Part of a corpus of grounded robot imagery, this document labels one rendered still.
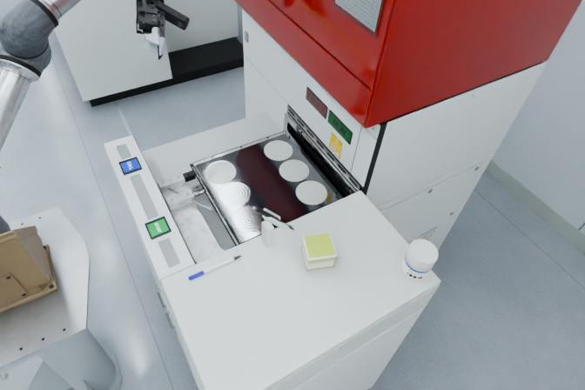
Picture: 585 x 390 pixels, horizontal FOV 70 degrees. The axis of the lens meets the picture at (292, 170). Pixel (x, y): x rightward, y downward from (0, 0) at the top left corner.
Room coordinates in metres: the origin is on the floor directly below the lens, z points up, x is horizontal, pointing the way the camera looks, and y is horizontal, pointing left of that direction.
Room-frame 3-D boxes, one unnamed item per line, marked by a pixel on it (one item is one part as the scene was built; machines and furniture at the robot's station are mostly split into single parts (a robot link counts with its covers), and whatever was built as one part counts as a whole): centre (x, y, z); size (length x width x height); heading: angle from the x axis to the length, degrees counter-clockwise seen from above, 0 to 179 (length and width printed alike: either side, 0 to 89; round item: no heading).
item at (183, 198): (0.79, 0.34, 0.89); 0.08 x 0.03 x 0.03; 124
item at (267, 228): (0.62, 0.04, 1.03); 0.06 x 0.04 x 0.13; 124
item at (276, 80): (1.17, 0.01, 1.02); 0.82 x 0.03 x 0.40; 34
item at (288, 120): (1.02, -0.08, 0.89); 0.44 x 0.02 x 0.10; 34
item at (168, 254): (0.74, 0.42, 0.89); 0.55 x 0.09 x 0.14; 34
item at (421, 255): (0.57, -0.34, 1.01); 0.07 x 0.07 x 0.10
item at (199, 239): (0.72, 0.29, 0.87); 0.36 x 0.08 x 0.03; 34
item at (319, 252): (0.58, -0.08, 1.00); 0.07 x 0.07 x 0.07; 15
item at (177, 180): (0.85, 0.38, 0.89); 0.08 x 0.03 x 0.03; 124
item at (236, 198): (0.89, 0.08, 0.90); 0.34 x 0.34 x 0.01; 34
